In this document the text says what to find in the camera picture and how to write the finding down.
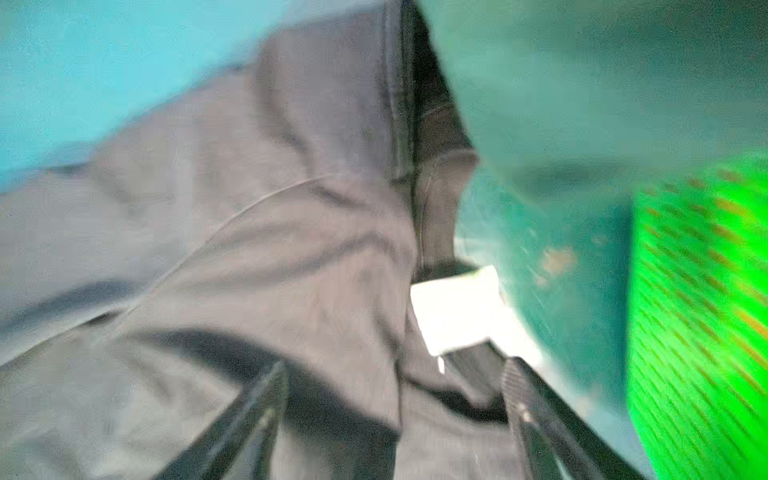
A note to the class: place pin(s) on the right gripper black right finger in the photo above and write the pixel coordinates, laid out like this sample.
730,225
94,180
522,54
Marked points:
552,437

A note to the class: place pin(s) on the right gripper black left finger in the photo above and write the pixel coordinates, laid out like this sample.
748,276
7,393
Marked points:
240,442

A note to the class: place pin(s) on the black t shirt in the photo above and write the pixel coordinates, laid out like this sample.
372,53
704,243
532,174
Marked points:
264,216

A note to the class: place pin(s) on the bright green plastic basket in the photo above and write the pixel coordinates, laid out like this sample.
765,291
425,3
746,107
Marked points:
697,322

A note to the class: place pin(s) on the dark green t shirt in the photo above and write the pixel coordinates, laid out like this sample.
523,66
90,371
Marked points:
580,98

